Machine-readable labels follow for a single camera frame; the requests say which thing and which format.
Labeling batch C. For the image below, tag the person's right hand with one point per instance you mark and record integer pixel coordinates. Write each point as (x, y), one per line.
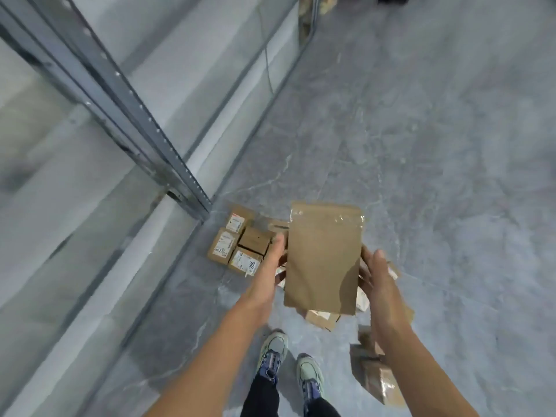
(386, 299)

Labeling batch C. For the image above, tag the person's left hand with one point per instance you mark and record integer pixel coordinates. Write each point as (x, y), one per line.
(263, 282)

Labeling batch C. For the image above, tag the person's left thumb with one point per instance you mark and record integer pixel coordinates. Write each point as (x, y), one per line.
(278, 247)

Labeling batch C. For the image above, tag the person's right thumb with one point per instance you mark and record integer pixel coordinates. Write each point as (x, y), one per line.
(377, 262)

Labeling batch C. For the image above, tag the brown paper package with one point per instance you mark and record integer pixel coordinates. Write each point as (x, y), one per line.
(323, 260)

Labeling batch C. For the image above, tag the person's right forearm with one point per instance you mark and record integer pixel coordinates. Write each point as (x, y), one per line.
(425, 377)

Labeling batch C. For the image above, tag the person's left forearm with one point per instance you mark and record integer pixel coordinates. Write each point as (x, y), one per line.
(208, 364)

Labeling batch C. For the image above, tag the pile of small cardboard boxes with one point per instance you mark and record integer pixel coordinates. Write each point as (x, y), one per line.
(243, 247)

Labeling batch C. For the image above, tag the person's left green blue shoe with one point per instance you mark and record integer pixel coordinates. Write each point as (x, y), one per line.
(273, 351)

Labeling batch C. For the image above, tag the person's green blue shoe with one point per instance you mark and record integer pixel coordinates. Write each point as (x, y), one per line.
(273, 351)
(309, 375)

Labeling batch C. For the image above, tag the person's right green blue shoe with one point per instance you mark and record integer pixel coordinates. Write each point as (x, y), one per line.
(309, 375)

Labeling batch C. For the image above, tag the person's black trousers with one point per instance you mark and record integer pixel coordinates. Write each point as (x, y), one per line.
(265, 399)

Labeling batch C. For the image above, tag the gray metal shelving rack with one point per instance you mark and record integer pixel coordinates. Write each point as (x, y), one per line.
(130, 108)

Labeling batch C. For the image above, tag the brown goods in background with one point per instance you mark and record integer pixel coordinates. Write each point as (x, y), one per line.
(319, 6)

